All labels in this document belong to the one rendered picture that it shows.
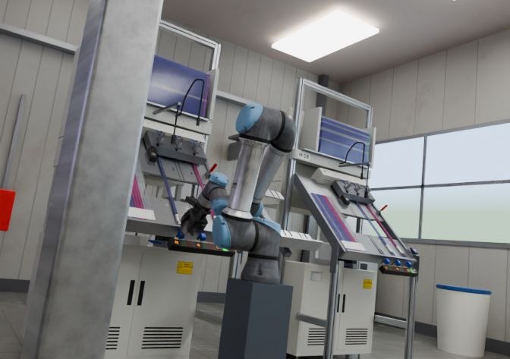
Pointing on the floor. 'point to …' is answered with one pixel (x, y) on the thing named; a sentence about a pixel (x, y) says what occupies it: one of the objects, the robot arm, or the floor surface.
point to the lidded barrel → (462, 319)
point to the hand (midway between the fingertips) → (183, 231)
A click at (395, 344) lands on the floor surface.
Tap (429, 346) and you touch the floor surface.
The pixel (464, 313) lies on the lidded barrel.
